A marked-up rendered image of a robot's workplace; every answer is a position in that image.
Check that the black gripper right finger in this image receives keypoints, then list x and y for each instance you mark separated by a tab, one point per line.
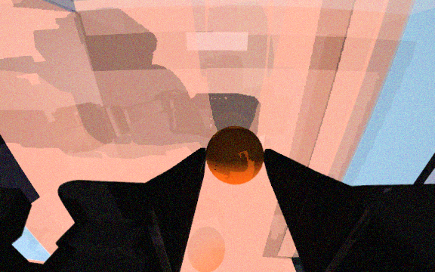
325	217

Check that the see-through brown ball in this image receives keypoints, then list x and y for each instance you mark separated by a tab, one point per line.
206	249

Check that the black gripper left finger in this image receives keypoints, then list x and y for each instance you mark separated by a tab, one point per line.
166	204

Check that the orange-brown ball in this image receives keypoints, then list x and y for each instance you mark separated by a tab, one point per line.
235	155

